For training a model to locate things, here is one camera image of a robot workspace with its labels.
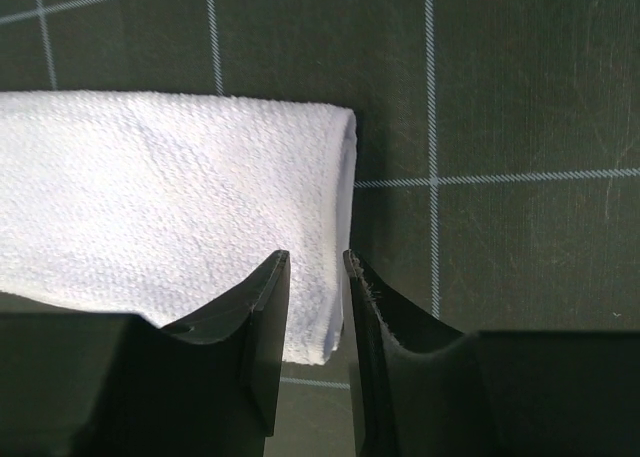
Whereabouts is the white towel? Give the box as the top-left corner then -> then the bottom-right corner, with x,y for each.
1,91 -> 357,365

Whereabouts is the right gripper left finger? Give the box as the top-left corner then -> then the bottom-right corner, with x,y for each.
1,250 -> 290,456

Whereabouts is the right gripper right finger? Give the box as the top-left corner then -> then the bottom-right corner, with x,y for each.
343,250 -> 639,456

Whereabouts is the black grid mat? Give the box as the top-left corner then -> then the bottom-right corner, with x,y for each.
1,0 -> 639,456

